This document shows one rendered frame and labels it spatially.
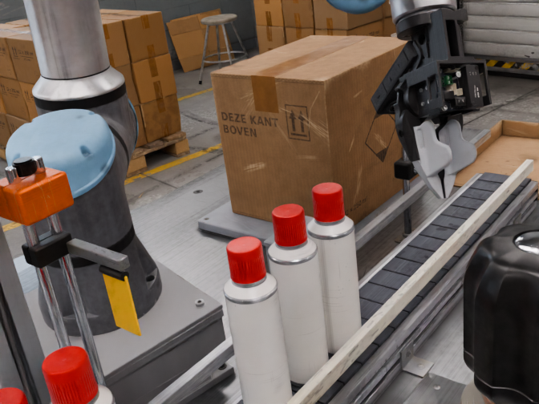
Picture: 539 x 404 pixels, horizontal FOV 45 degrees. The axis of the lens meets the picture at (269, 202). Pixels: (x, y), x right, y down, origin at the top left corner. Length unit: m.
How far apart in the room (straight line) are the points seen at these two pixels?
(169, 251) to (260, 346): 0.57
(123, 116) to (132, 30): 3.12
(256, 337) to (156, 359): 0.19
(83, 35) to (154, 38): 3.23
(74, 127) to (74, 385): 0.35
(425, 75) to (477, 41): 4.62
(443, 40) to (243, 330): 0.39
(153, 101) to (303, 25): 1.09
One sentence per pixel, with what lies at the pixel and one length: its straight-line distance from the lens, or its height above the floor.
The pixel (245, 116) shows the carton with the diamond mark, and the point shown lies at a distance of 1.11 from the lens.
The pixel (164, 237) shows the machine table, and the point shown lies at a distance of 1.22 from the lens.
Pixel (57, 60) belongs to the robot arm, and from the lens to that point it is 0.83.
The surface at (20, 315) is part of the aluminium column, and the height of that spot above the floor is 1.06.
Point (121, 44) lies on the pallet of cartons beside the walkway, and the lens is 3.93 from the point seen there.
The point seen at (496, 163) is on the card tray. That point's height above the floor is 0.83.
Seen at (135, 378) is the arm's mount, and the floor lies 0.90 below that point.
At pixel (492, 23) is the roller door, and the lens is 5.28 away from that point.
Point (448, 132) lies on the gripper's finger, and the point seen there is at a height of 1.09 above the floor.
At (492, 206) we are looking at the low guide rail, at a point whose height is 0.91.
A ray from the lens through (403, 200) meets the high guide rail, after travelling 0.94.
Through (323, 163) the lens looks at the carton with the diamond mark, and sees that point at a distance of 1.03.
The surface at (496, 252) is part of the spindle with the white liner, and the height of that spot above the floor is 1.18.
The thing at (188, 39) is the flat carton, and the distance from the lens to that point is 6.71.
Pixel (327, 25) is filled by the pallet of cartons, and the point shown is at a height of 0.67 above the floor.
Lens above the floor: 1.36
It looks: 24 degrees down
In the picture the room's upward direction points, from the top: 8 degrees counter-clockwise
